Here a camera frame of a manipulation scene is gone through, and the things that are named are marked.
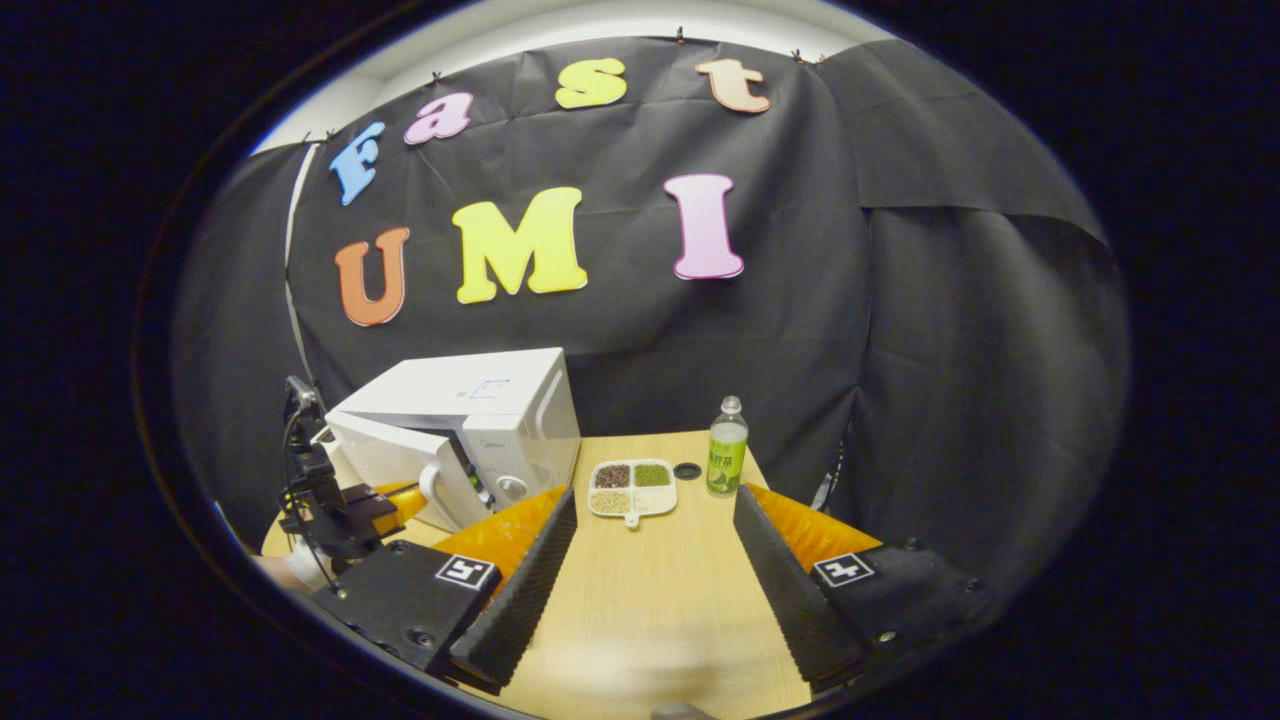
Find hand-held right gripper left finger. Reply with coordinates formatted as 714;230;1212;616
312;487;579;691

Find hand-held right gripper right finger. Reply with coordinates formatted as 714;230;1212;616
732;483;993;691

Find white microwave oven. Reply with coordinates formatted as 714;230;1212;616
312;347;583;533

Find white divided grain dish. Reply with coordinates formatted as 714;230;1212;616
587;458;679;529

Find green label drink bottle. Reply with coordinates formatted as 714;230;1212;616
706;396;750;498

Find black backdrop cloth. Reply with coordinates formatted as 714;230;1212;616
170;38;1131;601

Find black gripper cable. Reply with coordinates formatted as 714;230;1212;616
281;398;343;593

